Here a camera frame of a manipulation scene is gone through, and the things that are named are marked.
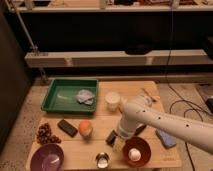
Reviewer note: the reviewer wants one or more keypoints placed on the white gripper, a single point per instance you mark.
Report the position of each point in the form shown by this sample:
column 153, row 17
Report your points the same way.
column 118, row 144

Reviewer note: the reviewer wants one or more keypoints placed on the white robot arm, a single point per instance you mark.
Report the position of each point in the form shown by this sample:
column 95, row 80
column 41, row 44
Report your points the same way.
column 136, row 111

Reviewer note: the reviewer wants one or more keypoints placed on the red-brown bowl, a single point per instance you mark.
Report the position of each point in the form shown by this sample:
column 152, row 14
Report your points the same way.
column 142, row 146

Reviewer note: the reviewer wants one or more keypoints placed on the white egg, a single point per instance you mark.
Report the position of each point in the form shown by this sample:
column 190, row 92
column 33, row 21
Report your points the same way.
column 134, row 154

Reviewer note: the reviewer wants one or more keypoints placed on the small metal cup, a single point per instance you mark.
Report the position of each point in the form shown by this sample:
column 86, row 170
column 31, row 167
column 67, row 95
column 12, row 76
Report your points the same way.
column 102, row 160

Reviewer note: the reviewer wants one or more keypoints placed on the white cup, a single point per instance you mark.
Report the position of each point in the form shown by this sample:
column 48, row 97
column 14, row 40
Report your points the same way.
column 112, row 100

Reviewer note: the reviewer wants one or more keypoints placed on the blue sponge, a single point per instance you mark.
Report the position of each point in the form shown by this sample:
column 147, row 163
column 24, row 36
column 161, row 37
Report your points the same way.
column 167, row 140

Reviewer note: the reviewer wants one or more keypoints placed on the wooden spoon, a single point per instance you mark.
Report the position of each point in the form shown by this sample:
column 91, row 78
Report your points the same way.
column 152, row 97

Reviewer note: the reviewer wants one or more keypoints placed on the crumpled grey cloth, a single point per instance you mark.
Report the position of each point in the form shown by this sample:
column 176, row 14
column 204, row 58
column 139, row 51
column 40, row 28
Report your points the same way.
column 85, row 97

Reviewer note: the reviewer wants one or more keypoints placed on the dark brown rectangular block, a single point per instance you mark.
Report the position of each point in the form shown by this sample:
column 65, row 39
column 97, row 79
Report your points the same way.
column 67, row 128

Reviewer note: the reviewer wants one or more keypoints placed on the green plastic tray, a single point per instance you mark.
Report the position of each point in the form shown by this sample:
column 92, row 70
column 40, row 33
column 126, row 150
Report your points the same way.
column 61, row 96

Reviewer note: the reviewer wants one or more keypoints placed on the bunch of dark grapes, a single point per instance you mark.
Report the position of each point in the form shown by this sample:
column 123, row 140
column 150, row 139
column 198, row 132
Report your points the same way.
column 45, row 136

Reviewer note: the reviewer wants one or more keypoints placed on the dark object on shelf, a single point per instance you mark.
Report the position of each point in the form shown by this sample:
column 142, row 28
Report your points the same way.
column 138, row 46

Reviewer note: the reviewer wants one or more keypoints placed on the white metal shelf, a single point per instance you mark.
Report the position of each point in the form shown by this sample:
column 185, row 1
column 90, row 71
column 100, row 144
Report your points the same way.
column 116, row 58

